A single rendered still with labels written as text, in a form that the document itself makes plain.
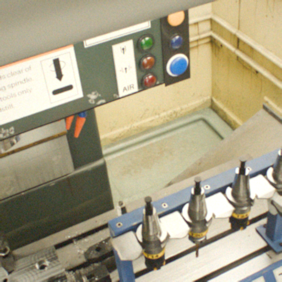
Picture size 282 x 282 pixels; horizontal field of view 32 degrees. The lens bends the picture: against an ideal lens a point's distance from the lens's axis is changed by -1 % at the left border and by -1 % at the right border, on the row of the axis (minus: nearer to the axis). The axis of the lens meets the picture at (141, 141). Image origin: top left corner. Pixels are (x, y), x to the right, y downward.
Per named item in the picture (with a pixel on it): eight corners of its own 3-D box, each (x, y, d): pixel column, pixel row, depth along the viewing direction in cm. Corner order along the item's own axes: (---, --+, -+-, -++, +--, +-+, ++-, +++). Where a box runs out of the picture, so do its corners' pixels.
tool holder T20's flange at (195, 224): (204, 204, 109) (204, 197, 108) (216, 224, 105) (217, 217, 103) (178, 213, 108) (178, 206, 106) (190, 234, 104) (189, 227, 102)
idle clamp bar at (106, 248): (172, 233, 141) (171, 218, 137) (92, 276, 133) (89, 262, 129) (162, 222, 145) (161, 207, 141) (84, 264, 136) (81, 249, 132)
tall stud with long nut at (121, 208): (131, 233, 143) (127, 203, 135) (123, 237, 142) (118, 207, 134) (128, 226, 145) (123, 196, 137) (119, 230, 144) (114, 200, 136)
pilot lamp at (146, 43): (155, 48, 70) (153, 34, 69) (141, 53, 69) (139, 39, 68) (152, 47, 70) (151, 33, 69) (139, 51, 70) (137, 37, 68)
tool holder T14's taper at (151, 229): (157, 221, 104) (155, 199, 100) (166, 236, 101) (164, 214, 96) (137, 228, 103) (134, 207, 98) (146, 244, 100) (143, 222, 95)
